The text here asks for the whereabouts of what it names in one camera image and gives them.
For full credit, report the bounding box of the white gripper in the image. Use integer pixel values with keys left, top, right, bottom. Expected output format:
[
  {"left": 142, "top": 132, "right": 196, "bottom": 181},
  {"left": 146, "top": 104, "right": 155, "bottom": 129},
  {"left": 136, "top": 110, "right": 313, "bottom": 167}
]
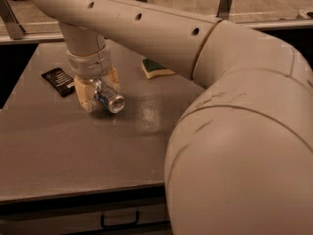
[{"left": 67, "top": 47, "right": 120, "bottom": 113}]

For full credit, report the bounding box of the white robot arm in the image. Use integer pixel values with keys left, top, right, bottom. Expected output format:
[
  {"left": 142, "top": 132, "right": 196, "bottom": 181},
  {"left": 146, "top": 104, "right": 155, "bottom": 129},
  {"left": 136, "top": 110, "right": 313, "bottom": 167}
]
[{"left": 33, "top": 0, "right": 313, "bottom": 235}]

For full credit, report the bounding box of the black snack packet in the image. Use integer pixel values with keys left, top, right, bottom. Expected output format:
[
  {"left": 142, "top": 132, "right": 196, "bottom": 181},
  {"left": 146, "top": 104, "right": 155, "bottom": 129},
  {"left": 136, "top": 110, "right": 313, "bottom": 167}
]
[{"left": 41, "top": 68, "right": 75, "bottom": 97}]

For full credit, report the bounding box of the green yellow sponge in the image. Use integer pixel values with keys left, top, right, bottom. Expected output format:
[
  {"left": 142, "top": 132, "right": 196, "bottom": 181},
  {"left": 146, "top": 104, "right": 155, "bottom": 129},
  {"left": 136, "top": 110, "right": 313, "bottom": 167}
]
[{"left": 142, "top": 59, "right": 174, "bottom": 79}]

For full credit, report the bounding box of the grey drawer cabinet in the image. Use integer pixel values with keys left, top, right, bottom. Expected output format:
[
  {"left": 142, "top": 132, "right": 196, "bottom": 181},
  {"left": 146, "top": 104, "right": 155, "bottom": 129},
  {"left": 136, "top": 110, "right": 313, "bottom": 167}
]
[{"left": 0, "top": 185, "right": 172, "bottom": 235}]

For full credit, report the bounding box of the left metal railing bracket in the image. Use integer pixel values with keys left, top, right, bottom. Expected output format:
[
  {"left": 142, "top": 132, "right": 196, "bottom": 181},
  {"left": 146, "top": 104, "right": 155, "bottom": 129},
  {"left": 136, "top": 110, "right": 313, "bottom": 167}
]
[{"left": 0, "top": 0, "right": 25, "bottom": 40}]

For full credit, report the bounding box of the black drawer handle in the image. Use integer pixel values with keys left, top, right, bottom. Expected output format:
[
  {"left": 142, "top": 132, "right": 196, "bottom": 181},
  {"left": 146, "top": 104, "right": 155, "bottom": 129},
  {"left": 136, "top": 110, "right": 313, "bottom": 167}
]
[{"left": 100, "top": 211, "right": 140, "bottom": 231}]

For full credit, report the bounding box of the right metal railing bracket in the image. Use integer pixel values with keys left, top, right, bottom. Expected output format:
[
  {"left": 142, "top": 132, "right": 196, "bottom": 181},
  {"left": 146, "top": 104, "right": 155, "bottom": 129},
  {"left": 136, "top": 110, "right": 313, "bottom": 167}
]
[{"left": 217, "top": 0, "right": 233, "bottom": 20}]

